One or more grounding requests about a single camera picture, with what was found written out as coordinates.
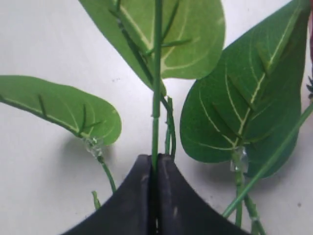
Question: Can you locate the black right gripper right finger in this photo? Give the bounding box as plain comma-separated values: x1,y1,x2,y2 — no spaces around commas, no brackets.
157,154,249,235

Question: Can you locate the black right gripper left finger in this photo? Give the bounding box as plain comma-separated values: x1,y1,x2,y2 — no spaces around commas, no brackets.
63,154,153,235

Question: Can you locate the artificial red flower plant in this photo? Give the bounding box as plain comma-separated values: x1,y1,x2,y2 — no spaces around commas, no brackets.
0,0,313,235

